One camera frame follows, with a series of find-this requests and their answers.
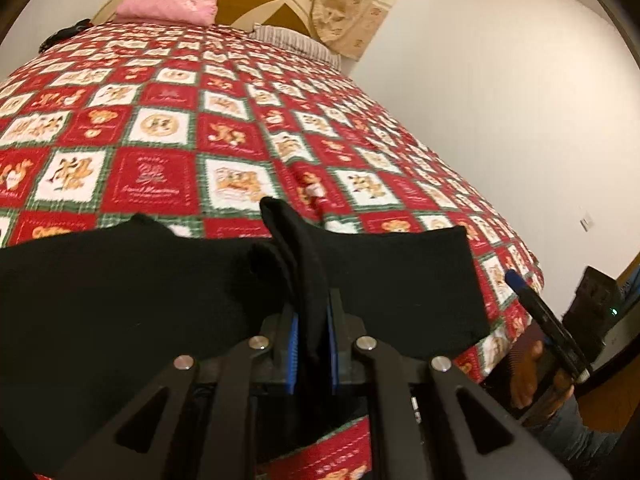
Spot person's leg in jeans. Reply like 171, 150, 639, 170
525, 395, 621, 466

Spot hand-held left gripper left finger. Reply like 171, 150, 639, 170
55, 305, 301, 480

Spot red bear-print bed sheet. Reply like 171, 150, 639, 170
0, 22, 543, 480

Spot cream wooden bed headboard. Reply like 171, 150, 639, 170
92, 0, 326, 43

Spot dark clothing pile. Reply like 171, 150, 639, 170
37, 19, 93, 53

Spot pink folded blanket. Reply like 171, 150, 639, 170
114, 0, 218, 26

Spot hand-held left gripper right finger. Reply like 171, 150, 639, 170
327, 290, 573, 480

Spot beige floral curtain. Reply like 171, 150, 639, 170
280, 0, 428, 61

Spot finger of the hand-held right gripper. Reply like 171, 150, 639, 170
505, 270, 594, 384

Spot striped pillow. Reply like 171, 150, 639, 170
250, 25, 343, 71

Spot person's right hand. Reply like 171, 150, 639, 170
513, 340, 546, 409

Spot black pants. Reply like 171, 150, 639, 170
0, 197, 491, 466

